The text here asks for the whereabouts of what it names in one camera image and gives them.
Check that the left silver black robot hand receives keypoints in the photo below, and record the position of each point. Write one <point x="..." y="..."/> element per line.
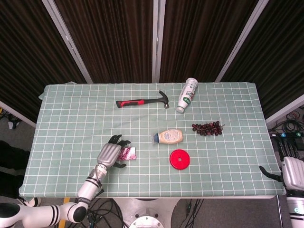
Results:
<point x="109" y="154"/>

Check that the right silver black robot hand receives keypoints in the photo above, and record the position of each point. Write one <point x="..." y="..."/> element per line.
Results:
<point x="294" y="172"/>

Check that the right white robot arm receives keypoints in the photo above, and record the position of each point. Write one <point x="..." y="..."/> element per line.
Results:
<point x="295" y="209"/>

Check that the black box with blue logos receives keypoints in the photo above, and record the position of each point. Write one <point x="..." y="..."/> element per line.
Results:
<point x="288" y="135"/>

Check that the thin metal table leg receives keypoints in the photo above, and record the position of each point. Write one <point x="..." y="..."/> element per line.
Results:
<point x="278" y="211"/>

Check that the green checked tablecloth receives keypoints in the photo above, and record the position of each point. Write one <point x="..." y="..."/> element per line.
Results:
<point x="71" y="123"/>

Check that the red black claw hammer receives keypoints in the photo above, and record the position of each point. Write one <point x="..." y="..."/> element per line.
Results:
<point x="129" y="103"/>

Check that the yellow floor tape strip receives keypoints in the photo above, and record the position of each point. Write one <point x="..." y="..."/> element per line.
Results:
<point x="67" y="200"/>

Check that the beige squeeze sauce bottle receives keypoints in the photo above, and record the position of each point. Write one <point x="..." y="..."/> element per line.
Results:
<point x="169" y="136"/>

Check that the red plastic disc with hole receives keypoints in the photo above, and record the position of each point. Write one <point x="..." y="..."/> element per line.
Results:
<point x="175" y="164"/>

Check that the white black shoe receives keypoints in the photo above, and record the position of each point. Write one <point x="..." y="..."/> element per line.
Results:
<point x="34" y="202"/>

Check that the white plastic drink bottle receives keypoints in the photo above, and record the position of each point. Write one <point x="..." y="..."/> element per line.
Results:
<point x="187" y="96"/>

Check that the dark red grape bunch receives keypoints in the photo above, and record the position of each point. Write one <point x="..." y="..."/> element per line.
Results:
<point x="206" y="128"/>

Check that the dark brown ribbed partition panel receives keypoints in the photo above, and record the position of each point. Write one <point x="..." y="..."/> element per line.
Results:
<point x="23" y="47"/>
<point x="202" y="38"/>
<point x="280" y="52"/>
<point x="109" y="40"/>

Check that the white metal partition frame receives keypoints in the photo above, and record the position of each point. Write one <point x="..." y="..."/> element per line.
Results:
<point x="19" y="115"/>
<point x="69" y="45"/>
<point x="240" y="45"/>
<point x="158" y="40"/>
<point x="285" y="110"/>

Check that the grey robot pedestal base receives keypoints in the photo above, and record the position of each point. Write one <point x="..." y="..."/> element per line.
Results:
<point x="147" y="211"/>

